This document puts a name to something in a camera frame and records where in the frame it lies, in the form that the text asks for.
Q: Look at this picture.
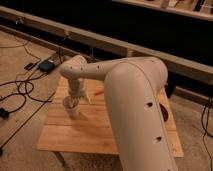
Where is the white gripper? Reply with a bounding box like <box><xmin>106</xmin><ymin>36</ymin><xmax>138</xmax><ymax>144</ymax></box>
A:
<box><xmin>68</xmin><ymin>79</ymin><xmax>91</xmax><ymax>104</ymax></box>

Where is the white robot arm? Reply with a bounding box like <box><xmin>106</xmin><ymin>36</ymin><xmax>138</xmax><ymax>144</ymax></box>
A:
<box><xmin>60</xmin><ymin>55</ymin><xmax>178</xmax><ymax>171</ymax></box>

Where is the dark red ceramic bowl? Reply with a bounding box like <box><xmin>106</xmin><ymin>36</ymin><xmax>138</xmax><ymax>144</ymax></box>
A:
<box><xmin>160</xmin><ymin>104</ymin><xmax>168</xmax><ymax>122</ymax></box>

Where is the wooden folding table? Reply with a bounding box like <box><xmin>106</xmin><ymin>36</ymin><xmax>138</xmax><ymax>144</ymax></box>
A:
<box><xmin>37</xmin><ymin>79</ymin><xmax>183</xmax><ymax>159</ymax></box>

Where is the black power adapter box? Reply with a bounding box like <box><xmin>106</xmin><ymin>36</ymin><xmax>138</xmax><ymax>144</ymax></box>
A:
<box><xmin>38</xmin><ymin>60</ymin><xmax>55</xmax><ymax>73</ymax></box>

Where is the small black device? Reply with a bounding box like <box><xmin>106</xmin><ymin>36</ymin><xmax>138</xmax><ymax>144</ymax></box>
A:
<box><xmin>24</xmin><ymin>63</ymin><xmax>37</xmax><ymax>71</ymax></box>

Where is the black plug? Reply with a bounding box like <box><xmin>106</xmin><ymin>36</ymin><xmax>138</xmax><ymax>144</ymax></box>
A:
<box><xmin>0</xmin><ymin>108</ymin><xmax>9</xmax><ymax>119</ymax></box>

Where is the black floor cable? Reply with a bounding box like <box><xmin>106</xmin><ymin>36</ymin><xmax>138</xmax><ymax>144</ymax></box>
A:
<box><xmin>0</xmin><ymin>36</ymin><xmax>69</xmax><ymax>149</ymax></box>

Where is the long metal rail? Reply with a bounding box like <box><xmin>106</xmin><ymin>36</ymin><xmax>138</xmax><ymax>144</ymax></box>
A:
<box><xmin>0</xmin><ymin>5</ymin><xmax>213</xmax><ymax>85</ymax></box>

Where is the black cable right side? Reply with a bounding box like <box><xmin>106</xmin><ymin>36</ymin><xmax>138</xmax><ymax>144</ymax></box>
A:
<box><xmin>200</xmin><ymin>96</ymin><xmax>213</xmax><ymax>164</ymax></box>

